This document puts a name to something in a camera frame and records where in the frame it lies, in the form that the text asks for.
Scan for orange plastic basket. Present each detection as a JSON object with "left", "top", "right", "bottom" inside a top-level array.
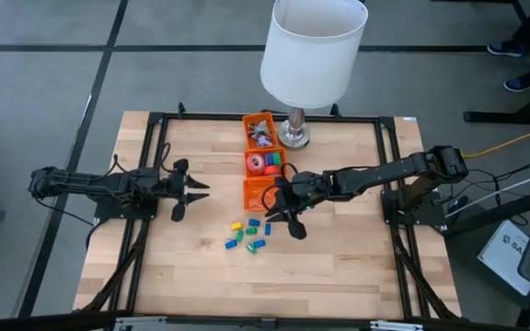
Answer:
[
  {"left": 241, "top": 111, "right": 279, "bottom": 151},
  {"left": 243, "top": 145, "right": 289, "bottom": 179},
  {"left": 242, "top": 176, "right": 281, "bottom": 212}
]

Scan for white shade table lamp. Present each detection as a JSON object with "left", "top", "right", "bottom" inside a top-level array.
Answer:
[{"left": 259, "top": 0, "right": 370, "bottom": 151}]

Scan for white cable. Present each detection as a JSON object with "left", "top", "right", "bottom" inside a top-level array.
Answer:
[{"left": 444, "top": 164, "right": 530, "bottom": 217}]

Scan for white printed box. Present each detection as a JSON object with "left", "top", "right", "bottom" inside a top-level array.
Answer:
[{"left": 476, "top": 219, "right": 530, "bottom": 297}]

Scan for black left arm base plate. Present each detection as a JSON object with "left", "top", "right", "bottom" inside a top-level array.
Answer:
[{"left": 94, "top": 197, "right": 159, "bottom": 221}]

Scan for black left camera cable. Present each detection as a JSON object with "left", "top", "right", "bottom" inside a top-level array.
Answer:
[{"left": 112, "top": 142, "right": 174, "bottom": 178}]

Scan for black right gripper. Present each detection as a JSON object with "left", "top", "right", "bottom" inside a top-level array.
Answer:
[{"left": 264, "top": 170, "right": 328, "bottom": 242}]

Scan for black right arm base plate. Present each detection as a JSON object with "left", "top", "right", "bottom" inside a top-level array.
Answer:
[{"left": 381, "top": 190, "right": 448, "bottom": 226}]

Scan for black camera rail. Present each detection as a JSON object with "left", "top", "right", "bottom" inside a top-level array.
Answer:
[{"left": 0, "top": 308, "right": 530, "bottom": 331}]

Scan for black floor cables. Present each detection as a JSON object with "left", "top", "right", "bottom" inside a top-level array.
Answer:
[{"left": 467, "top": 154, "right": 530, "bottom": 212}]

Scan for yellow power cable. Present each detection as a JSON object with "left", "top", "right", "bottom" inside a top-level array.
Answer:
[{"left": 462, "top": 119, "right": 530, "bottom": 160}]

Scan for pink tape roll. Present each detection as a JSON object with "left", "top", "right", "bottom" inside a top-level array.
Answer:
[{"left": 245, "top": 153, "right": 267, "bottom": 174}]

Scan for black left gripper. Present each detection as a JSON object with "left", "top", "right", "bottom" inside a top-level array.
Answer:
[{"left": 161, "top": 158, "right": 212, "bottom": 223}]

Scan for silver bracket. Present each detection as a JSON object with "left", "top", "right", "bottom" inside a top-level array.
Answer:
[
  {"left": 369, "top": 320, "right": 425, "bottom": 331},
  {"left": 113, "top": 315, "right": 168, "bottom": 331}
]

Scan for black table leg bar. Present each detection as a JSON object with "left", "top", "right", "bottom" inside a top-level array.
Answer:
[{"left": 443, "top": 182, "right": 530, "bottom": 238}]

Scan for black desk frame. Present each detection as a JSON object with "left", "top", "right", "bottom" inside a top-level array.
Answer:
[{"left": 463, "top": 0, "right": 530, "bottom": 126}]

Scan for blue shoe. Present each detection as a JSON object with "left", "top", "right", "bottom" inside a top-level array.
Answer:
[
  {"left": 486, "top": 42, "right": 528, "bottom": 59},
  {"left": 502, "top": 77, "right": 530, "bottom": 93}
]

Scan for black aluminium table frame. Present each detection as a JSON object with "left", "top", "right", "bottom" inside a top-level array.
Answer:
[{"left": 75, "top": 101, "right": 462, "bottom": 323}]

